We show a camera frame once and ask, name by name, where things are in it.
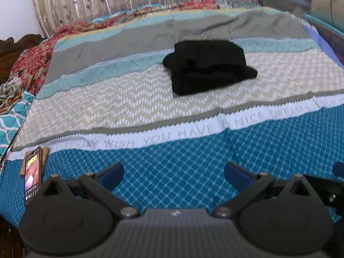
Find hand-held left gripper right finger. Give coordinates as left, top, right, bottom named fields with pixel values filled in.
left=212, top=162, right=316, bottom=219

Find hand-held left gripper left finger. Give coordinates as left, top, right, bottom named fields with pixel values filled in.
left=38, top=162, right=141, bottom=219

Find black pants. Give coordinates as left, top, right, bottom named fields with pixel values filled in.
left=163, top=40, right=258, bottom=96

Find patterned blue grey bedsheet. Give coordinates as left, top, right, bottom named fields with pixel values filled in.
left=0, top=5, right=344, bottom=222

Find black smartphone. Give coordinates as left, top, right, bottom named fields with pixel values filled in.
left=24, top=146, right=44, bottom=206

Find teal white patterned pillow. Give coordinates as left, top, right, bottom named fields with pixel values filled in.
left=0, top=91, right=36, bottom=157

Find purple under sheet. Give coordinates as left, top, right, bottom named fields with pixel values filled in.
left=301, top=21, right=344, bottom=69

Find multicolour printed cloth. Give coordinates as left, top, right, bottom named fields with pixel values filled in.
left=0, top=75, right=26, bottom=117

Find red floral blanket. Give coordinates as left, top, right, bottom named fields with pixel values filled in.
left=11, top=1, right=219, bottom=95

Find carved wooden headboard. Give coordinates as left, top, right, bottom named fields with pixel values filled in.
left=0, top=34, right=47, bottom=87

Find teal framed box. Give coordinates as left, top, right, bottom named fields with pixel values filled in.
left=257, top=0, right=344, bottom=65

